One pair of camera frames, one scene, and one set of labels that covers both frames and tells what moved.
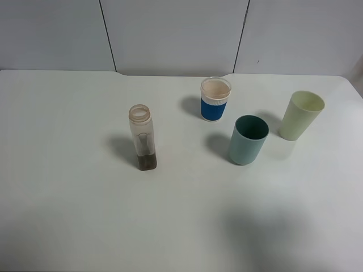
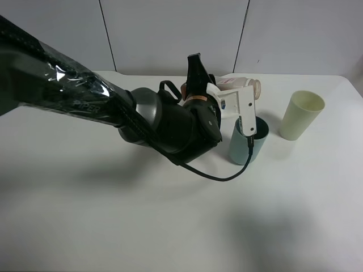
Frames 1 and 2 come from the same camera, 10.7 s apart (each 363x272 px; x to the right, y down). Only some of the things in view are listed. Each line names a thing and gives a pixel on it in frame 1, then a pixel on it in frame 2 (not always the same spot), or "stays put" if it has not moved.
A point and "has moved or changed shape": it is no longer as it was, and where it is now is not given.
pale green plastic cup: [302, 111] stays put
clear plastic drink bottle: [143, 134] has moved or changed shape
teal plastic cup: [248, 136] stays put
